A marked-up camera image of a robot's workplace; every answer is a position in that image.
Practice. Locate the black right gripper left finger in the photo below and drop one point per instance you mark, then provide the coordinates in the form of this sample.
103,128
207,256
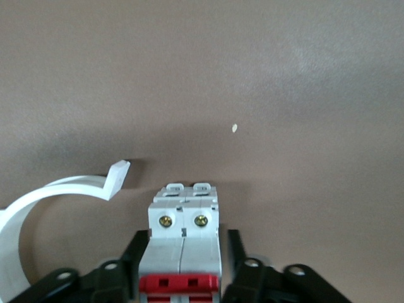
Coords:
104,284

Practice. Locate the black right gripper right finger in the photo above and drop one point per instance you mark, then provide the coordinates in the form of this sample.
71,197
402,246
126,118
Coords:
262,284

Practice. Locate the white breaker with red switch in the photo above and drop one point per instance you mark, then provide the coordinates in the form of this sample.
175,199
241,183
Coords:
180,246

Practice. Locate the small white plastic arc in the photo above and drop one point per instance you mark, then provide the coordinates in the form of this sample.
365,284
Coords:
19,214

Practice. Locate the tiny white scrap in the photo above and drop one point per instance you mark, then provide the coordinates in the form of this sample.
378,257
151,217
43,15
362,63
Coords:
234,127

